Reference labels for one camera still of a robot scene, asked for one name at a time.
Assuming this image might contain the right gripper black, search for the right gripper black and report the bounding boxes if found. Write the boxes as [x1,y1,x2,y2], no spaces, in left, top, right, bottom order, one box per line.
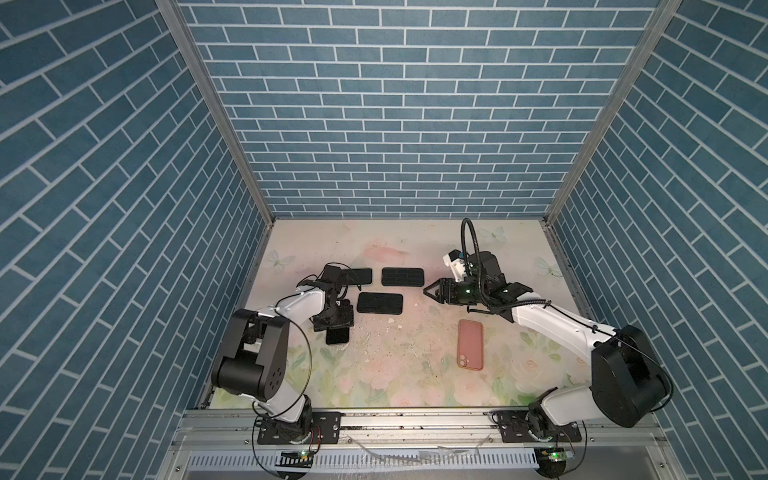
[423,276,489,305]

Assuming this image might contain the black phone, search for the black phone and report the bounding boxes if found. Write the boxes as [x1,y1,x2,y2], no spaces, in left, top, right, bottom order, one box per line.
[356,292,404,315]
[381,267,425,288]
[325,327,351,345]

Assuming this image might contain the blue phone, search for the blue phone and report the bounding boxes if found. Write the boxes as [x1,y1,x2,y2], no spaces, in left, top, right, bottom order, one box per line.
[344,268,373,286]

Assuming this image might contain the pink phone case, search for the pink phone case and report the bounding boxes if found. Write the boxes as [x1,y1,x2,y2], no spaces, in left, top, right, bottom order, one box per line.
[457,319,484,371]

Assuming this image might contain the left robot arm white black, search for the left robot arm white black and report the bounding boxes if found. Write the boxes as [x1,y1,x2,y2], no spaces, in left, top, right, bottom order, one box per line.
[211,262,366,424]

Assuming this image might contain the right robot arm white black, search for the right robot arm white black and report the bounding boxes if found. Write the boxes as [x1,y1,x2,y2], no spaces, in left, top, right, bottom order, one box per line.
[423,250,674,439]

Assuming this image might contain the left controller board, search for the left controller board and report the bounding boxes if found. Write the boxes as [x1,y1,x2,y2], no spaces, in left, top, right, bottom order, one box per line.
[275,450,315,470]

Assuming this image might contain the controller board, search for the controller board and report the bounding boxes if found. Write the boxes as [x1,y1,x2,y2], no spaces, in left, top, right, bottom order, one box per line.
[534,448,568,479]
[275,450,315,470]

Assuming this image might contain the right controller board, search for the right controller board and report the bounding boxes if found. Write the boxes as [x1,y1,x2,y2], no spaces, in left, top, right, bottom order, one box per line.
[534,448,568,479]

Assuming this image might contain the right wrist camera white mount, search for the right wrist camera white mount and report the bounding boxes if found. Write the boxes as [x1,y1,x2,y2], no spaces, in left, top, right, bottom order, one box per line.
[443,250,467,282]

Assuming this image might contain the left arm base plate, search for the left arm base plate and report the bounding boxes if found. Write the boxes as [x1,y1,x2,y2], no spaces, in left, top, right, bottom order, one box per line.
[256,411,342,446]

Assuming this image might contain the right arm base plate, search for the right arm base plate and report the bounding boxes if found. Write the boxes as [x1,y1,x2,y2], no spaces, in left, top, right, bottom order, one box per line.
[488,409,583,443]

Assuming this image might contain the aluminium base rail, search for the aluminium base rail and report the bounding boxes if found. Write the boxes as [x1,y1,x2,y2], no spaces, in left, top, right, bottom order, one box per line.
[158,407,684,479]

